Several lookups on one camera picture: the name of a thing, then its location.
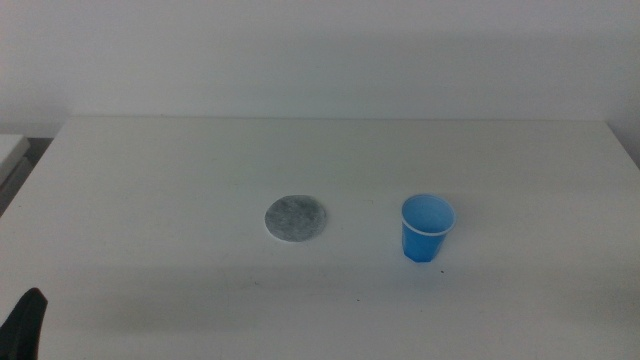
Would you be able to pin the blue plastic cup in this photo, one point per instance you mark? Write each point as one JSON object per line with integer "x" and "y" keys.
{"x": 423, "y": 240}

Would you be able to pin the round grey cup mat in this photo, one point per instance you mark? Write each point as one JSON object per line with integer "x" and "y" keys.
{"x": 295, "y": 218}

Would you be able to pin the white side cabinet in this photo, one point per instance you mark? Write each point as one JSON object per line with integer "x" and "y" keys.
{"x": 10, "y": 152}

